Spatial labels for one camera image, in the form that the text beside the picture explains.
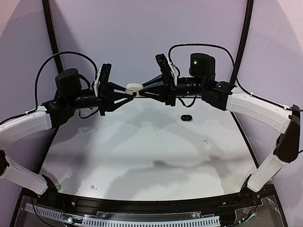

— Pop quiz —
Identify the black frame post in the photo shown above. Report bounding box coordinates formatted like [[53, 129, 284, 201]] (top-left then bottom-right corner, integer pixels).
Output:
[[230, 0, 254, 84], [42, 0, 63, 74]]

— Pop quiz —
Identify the black camera cable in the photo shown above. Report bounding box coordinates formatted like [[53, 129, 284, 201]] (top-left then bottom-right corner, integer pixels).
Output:
[[0, 52, 98, 123], [168, 43, 303, 153]]

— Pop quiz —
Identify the small green circuit board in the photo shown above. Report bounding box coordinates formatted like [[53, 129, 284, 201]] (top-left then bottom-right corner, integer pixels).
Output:
[[61, 213, 78, 224]]

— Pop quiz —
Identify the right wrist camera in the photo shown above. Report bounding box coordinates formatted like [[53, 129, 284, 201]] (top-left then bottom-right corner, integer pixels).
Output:
[[155, 53, 178, 87]]

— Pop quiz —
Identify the black earbud charging case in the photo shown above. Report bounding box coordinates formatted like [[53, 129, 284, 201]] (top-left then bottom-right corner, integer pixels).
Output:
[[181, 114, 193, 122]]

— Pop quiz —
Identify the black right frame post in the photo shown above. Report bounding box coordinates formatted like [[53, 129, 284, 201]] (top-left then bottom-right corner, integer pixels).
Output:
[[230, 0, 254, 84]]

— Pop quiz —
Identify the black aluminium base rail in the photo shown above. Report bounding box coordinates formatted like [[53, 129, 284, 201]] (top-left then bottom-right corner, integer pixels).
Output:
[[21, 186, 277, 220]]

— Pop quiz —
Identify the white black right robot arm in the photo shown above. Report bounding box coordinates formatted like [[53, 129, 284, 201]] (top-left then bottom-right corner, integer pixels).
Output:
[[139, 53, 301, 192]]

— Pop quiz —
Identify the black left frame post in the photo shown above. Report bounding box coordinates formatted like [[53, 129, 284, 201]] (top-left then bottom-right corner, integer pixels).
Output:
[[42, 0, 63, 74]]

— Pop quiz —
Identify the white slotted cable duct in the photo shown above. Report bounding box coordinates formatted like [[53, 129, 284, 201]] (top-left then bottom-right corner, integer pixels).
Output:
[[21, 203, 221, 227]]

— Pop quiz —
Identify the black left camera cable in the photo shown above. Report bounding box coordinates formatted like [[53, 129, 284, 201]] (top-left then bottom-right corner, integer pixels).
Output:
[[0, 52, 98, 123]]

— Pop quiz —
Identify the black right camera cable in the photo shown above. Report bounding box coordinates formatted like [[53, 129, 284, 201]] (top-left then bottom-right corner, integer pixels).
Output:
[[168, 43, 303, 153]]

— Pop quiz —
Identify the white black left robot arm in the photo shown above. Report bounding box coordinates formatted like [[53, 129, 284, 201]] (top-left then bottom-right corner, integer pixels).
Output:
[[0, 64, 134, 195]]

